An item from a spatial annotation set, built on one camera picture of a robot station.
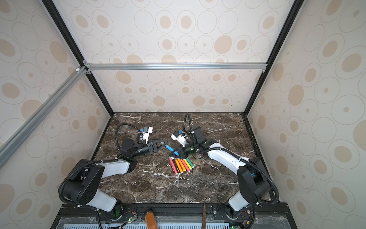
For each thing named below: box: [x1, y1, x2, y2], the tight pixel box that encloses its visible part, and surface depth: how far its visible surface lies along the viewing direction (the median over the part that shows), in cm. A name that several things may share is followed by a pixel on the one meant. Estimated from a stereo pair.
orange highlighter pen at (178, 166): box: [175, 159, 184, 174], surface depth 91 cm
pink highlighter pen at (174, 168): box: [169, 157, 178, 176], surface depth 91 cm
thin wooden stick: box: [202, 202, 207, 229], surface depth 74 cm
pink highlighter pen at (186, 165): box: [180, 158, 191, 174], surface depth 91 cm
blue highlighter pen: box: [165, 145, 180, 157], surface depth 77 cm
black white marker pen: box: [171, 157, 181, 176], surface depth 91 cm
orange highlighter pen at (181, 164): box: [177, 158, 187, 172], surface depth 92 cm
